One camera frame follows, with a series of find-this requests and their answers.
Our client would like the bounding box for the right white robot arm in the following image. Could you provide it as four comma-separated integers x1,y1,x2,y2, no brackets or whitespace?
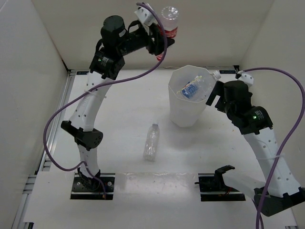
206,81,305,217

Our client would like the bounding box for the red label red cap bottle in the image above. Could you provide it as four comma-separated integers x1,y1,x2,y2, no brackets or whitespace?
156,6,180,62

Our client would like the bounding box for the white octagonal plastic bin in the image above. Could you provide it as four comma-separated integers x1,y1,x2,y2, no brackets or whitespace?
168,65,221,127

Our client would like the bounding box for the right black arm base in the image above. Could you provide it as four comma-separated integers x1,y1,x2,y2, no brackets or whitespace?
194,165,246,202

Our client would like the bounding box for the aluminium table frame rail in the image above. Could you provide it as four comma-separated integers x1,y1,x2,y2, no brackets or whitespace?
12,70,76,229

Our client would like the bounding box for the slim clear bottle grey cap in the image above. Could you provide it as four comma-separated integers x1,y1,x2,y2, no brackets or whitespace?
143,123,160,162

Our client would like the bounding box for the blue label clear bottle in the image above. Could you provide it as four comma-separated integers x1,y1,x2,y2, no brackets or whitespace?
176,76,203,102

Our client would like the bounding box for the left blue corner sticker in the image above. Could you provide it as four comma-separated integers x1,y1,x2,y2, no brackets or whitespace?
76,71,89,75

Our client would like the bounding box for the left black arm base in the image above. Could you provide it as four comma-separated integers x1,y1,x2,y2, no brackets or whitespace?
70,173,115,200

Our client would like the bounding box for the right blue corner sticker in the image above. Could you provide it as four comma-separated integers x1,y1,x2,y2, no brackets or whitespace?
219,70,236,74

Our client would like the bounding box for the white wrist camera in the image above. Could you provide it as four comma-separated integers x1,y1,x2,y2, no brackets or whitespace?
235,71,254,87
134,7,155,27

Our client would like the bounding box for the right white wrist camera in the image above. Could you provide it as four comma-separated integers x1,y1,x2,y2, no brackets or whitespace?
235,71,254,87

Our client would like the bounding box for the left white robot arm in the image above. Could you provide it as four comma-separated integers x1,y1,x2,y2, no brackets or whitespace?
61,15,174,191

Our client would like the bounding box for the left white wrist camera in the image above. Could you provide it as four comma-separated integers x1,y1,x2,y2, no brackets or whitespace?
134,7,155,27

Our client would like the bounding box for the tall clear bottle white cap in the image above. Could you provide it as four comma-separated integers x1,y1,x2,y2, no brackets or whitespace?
195,71,221,102

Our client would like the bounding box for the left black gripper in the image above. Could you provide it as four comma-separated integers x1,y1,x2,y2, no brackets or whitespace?
117,22,174,57

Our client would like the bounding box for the blue corner sticker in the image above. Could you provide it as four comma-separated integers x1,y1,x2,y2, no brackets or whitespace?
219,70,236,74
76,71,89,75

